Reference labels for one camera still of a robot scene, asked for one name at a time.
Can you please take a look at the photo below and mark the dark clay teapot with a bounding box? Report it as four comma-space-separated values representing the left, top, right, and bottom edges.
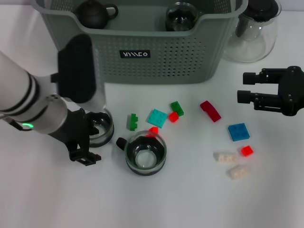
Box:
75, 0, 119, 29

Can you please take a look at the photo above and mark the teal square toy plate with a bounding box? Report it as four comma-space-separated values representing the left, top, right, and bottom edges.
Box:
147, 108, 169, 129

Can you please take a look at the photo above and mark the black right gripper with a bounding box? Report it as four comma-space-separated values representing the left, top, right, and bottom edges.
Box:
237, 66, 304, 117

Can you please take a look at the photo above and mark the red sloped toy brick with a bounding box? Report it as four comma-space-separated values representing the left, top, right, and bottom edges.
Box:
146, 126, 159, 138

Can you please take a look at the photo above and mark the dark red curved toy brick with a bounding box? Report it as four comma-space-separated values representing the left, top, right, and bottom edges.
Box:
199, 100, 222, 123

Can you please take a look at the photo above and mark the cream toy brick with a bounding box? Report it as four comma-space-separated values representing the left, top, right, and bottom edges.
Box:
213, 151, 238, 163
227, 164, 250, 181

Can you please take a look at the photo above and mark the blue square toy plate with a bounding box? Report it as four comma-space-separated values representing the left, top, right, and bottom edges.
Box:
228, 123, 251, 143

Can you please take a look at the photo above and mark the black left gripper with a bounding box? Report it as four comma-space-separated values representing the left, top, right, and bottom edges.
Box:
48, 108, 106, 167

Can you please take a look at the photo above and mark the glass carafe with black lid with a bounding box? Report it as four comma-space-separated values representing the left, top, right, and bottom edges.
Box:
223, 0, 282, 63

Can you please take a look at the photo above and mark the green rectangular toy brick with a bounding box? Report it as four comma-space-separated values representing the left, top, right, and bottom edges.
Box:
170, 101, 185, 117

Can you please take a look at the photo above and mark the narrow green toy brick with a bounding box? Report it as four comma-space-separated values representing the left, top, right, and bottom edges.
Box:
129, 113, 140, 132

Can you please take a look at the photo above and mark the glass teacup with black base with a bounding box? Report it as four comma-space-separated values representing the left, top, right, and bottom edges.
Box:
89, 106, 114, 148
165, 1, 199, 32
115, 130, 167, 177

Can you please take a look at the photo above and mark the grey-green perforated storage bin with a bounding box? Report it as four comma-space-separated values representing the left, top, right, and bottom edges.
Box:
30, 0, 249, 85

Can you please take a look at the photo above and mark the thin black left wrist cable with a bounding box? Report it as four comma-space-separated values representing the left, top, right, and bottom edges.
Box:
3, 117, 26, 132

